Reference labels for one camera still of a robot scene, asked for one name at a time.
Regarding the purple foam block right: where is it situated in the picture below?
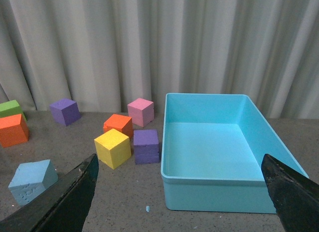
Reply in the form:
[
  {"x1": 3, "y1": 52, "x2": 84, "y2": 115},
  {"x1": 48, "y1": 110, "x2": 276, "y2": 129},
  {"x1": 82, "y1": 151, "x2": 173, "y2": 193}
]
[{"x1": 133, "y1": 129, "x2": 160, "y2": 165}]

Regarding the purple foam block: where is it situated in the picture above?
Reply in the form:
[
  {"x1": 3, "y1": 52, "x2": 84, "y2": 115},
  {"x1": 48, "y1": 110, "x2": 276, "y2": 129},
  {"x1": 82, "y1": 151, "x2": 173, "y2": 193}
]
[
  {"x1": 133, "y1": 129, "x2": 160, "y2": 165},
  {"x1": 49, "y1": 98, "x2": 81, "y2": 126}
]

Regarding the purple foam block back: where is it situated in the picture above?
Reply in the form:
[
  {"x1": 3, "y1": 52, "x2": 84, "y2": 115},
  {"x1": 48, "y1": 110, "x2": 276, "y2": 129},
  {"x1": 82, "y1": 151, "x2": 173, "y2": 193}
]
[{"x1": 49, "y1": 98, "x2": 81, "y2": 126}]

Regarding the orange foam block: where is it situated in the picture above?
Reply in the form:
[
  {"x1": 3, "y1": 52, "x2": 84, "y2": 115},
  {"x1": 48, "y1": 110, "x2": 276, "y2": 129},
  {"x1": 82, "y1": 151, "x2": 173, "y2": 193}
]
[
  {"x1": 103, "y1": 114, "x2": 134, "y2": 138},
  {"x1": 0, "y1": 114, "x2": 29, "y2": 148}
]

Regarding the grey curtain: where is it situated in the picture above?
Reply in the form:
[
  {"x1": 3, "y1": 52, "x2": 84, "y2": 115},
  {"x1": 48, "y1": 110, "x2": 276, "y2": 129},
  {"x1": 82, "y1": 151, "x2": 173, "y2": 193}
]
[{"x1": 0, "y1": 0, "x2": 319, "y2": 119}]

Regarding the green foam block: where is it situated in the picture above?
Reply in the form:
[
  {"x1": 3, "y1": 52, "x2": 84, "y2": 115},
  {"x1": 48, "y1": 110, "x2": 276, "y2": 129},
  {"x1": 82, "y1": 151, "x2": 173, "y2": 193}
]
[{"x1": 0, "y1": 100, "x2": 27, "y2": 121}]

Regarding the orange foam block right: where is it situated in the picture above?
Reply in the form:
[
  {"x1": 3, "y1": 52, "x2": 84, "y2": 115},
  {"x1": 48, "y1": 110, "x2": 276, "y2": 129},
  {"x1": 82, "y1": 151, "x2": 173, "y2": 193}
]
[{"x1": 103, "y1": 114, "x2": 134, "y2": 138}]

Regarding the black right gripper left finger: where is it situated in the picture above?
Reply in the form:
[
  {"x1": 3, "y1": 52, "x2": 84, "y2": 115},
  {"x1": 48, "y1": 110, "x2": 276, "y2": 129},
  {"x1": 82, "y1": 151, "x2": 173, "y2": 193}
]
[{"x1": 0, "y1": 154, "x2": 99, "y2": 232}]

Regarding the orange foam block left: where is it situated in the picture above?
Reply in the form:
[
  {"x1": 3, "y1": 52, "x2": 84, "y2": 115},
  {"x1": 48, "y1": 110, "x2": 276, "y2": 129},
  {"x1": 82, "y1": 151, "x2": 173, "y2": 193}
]
[{"x1": 0, "y1": 114, "x2": 29, "y2": 148}]

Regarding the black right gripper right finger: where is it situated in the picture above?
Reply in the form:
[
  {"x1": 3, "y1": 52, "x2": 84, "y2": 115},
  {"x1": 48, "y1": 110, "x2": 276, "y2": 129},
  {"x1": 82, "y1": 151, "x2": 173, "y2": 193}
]
[{"x1": 261, "y1": 154, "x2": 319, "y2": 232}]

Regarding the yellow foam block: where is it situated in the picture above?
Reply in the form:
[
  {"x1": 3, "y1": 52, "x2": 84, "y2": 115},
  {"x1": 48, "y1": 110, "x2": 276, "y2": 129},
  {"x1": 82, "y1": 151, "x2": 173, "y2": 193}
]
[{"x1": 94, "y1": 129, "x2": 132, "y2": 170}]

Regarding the light blue plastic bin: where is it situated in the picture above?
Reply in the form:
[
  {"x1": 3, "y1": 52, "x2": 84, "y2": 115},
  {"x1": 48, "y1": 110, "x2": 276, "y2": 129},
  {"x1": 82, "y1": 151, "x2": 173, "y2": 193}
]
[{"x1": 161, "y1": 93, "x2": 305, "y2": 214}]

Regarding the cracked light blue foam block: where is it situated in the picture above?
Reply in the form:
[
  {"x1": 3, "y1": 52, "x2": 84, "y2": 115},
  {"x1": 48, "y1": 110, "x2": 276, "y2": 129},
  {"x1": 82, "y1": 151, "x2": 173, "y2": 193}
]
[{"x1": 8, "y1": 160, "x2": 58, "y2": 206}]

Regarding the pink foam block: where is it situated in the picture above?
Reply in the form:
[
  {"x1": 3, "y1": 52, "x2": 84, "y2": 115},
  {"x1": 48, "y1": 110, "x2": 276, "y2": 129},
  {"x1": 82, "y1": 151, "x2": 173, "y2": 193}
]
[{"x1": 127, "y1": 98, "x2": 155, "y2": 127}]

